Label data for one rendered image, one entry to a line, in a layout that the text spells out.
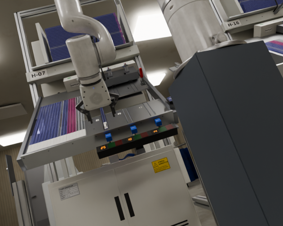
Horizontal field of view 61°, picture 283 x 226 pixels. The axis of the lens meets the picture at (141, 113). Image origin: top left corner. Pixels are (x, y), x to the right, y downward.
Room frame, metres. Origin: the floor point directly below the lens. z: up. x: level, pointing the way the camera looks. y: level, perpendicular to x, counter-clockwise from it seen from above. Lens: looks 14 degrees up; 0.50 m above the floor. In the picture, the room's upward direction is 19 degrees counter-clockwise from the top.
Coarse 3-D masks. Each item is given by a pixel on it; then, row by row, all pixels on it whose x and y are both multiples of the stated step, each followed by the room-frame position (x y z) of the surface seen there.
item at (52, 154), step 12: (144, 120) 1.01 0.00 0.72; (168, 120) 1.05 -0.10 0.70; (96, 132) 0.98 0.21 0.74; (108, 132) 0.99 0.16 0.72; (120, 132) 1.01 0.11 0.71; (60, 144) 0.95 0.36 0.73; (72, 144) 0.97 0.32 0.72; (84, 144) 0.99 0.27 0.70; (96, 144) 1.01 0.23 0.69; (24, 156) 0.94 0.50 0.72; (36, 156) 0.95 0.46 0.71; (48, 156) 0.97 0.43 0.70; (60, 156) 0.99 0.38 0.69
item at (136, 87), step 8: (136, 80) 1.43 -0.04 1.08; (112, 88) 1.39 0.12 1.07; (120, 88) 1.37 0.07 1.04; (128, 88) 1.35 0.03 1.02; (136, 88) 1.33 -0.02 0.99; (144, 88) 1.31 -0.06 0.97; (48, 96) 1.46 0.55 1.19; (56, 96) 1.44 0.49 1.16; (64, 96) 1.41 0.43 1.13; (72, 96) 1.39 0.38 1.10; (120, 96) 1.30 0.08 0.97; (128, 96) 1.36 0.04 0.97; (40, 104) 1.37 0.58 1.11; (48, 104) 1.35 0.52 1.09
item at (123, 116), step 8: (144, 104) 1.16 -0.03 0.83; (152, 104) 1.14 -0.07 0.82; (160, 104) 1.13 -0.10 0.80; (120, 112) 1.13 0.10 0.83; (128, 112) 1.12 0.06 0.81; (136, 112) 1.11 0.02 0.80; (144, 112) 1.10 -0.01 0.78; (152, 112) 1.09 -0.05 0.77; (160, 112) 1.07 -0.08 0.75; (96, 120) 1.11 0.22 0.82; (112, 120) 1.09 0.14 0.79; (120, 120) 1.07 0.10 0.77; (128, 120) 1.06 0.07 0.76; (88, 128) 1.06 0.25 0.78; (96, 128) 1.05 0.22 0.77; (104, 128) 1.04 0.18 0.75
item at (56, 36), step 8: (104, 16) 1.47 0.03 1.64; (112, 16) 1.48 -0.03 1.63; (104, 24) 1.47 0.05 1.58; (112, 24) 1.47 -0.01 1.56; (48, 32) 1.41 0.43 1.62; (56, 32) 1.42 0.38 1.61; (64, 32) 1.43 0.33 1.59; (112, 32) 1.47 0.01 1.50; (120, 32) 1.48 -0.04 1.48; (48, 40) 1.41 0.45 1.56; (56, 40) 1.42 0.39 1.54; (64, 40) 1.42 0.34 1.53; (112, 40) 1.47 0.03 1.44; (120, 40) 1.48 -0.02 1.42; (56, 48) 1.42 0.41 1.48; (64, 48) 1.42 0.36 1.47; (56, 56) 1.41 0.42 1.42; (64, 56) 1.42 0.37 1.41
